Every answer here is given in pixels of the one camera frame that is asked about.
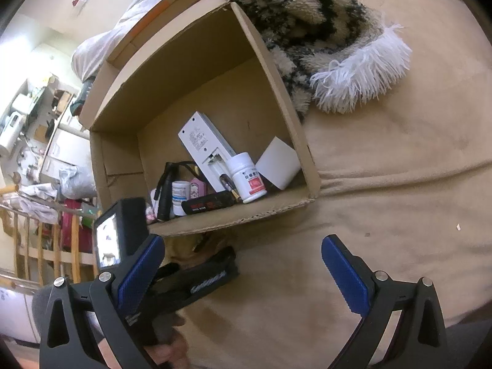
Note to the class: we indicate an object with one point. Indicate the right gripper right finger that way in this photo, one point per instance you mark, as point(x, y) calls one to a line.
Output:
point(419, 340)

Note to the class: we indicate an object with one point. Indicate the black rectangular lighter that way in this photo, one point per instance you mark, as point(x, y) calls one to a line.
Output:
point(210, 202)

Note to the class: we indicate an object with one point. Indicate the leopard fur blanket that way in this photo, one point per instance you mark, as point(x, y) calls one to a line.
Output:
point(334, 54)

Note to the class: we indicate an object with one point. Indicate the wooden chair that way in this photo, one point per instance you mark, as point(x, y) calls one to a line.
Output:
point(50, 239)

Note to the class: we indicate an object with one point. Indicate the white remote control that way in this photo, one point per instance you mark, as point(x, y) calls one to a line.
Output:
point(207, 147)

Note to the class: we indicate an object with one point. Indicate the white blue-label medicine bottle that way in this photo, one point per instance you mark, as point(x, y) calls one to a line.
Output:
point(180, 194)

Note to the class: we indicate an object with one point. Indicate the brown cardboard box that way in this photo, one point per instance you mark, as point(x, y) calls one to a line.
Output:
point(186, 57)

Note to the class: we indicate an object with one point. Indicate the pink perfume bottle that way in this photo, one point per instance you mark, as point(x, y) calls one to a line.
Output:
point(198, 188)

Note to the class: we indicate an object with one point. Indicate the black camera with screen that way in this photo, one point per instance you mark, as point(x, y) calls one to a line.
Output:
point(120, 231)

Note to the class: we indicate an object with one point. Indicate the white red-label medicine bottle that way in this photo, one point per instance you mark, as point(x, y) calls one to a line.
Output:
point(246, 177)

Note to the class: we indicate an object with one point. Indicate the white charger plug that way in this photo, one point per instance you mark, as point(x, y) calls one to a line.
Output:
point(279, 164)

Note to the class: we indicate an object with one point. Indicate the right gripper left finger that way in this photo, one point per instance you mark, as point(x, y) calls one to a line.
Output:
point(67, 338)

